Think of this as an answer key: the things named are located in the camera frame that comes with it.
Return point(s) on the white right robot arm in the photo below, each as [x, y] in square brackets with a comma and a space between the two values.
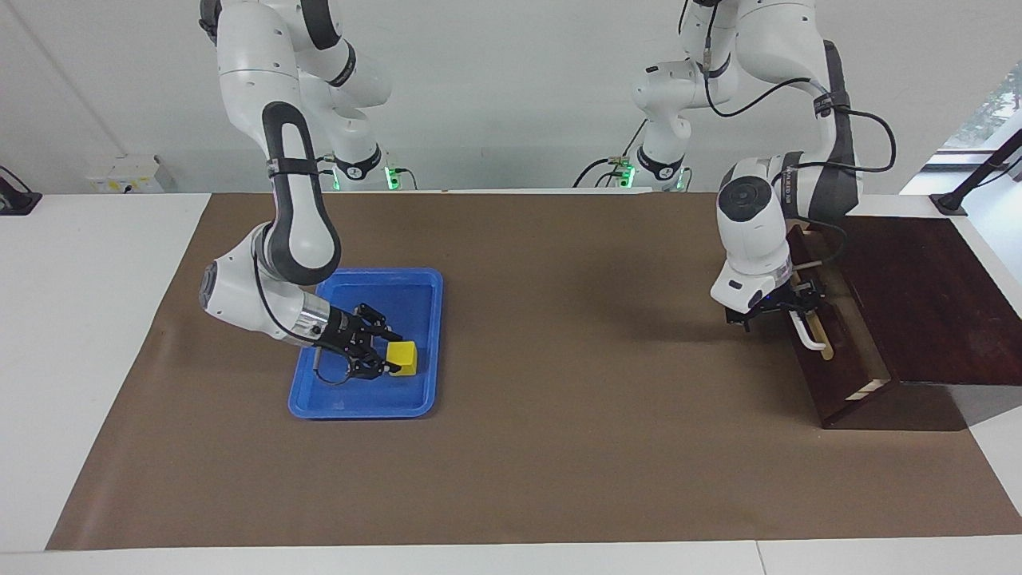
[299, 216]

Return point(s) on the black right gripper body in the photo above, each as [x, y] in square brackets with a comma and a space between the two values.
[342, 335]

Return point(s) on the white wall socket box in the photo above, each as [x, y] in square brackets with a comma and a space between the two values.
[128, 177]

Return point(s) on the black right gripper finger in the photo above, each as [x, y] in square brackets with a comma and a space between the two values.
[377, 319]
[371, 367]

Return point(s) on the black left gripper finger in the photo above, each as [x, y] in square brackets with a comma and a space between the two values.
[810, 288]
[800, 307]

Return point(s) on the brown paper table mat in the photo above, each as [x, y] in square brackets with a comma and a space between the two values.
[559, 447]

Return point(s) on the blue plastic tray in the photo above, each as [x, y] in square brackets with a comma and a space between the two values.
[399, 295]

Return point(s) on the black table clamp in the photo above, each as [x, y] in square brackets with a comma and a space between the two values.
[16, 200]

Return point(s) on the yellow block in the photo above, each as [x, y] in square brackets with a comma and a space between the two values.
[403, 359]

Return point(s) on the window with greenery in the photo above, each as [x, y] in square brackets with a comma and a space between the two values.
[994, 112]

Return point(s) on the dark brown wooden cabinet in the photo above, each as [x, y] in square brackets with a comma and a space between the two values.
[934, 295]

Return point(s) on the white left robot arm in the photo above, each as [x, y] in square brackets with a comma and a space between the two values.
[750, 216]

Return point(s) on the black stand with foot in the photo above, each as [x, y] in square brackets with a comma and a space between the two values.
[950, 204]

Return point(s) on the dark wooden drawer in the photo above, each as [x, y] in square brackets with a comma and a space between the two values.
[838, 391]

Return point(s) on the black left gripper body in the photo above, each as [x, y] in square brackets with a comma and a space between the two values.
[758, 315]

